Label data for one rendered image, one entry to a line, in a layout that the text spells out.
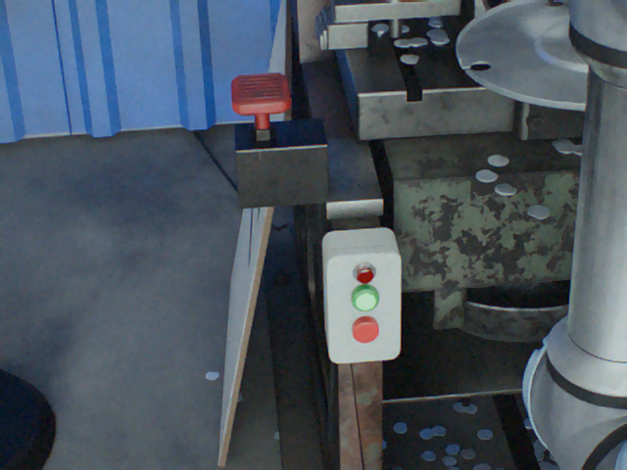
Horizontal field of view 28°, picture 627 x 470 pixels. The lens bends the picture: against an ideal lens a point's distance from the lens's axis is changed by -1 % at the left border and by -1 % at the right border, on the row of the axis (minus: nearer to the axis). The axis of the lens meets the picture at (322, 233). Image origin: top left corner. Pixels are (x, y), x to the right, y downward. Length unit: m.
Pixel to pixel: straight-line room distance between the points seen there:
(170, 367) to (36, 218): 0.58
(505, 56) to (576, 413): 0.41
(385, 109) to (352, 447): 0.39
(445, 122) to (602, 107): 0.54
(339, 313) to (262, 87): 0.24
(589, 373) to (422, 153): 0.46
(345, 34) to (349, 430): 0.46
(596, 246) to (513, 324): 0.64
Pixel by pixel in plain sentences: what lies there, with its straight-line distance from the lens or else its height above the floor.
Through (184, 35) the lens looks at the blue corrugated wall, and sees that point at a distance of 2.72.
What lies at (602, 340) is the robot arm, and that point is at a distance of 1.01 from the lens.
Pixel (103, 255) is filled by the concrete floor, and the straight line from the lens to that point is 2.46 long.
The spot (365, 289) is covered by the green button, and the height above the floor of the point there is 0.59.
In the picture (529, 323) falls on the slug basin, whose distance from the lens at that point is 1.60.
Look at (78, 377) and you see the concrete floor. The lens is 2.16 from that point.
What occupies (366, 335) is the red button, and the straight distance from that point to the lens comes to 1.31.
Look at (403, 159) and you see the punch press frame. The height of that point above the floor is 0.64.
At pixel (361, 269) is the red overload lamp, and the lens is 1.27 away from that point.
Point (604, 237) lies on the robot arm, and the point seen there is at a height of 0.82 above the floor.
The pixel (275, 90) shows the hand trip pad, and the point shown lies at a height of 0.76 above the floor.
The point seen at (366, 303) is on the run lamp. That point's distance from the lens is 1.29.
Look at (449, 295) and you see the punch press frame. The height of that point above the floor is 0.49.
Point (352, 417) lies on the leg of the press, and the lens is 1.46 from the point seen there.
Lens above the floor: 1.33
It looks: 33 degrees down
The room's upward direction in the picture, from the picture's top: 2 degrees counter-clockwise
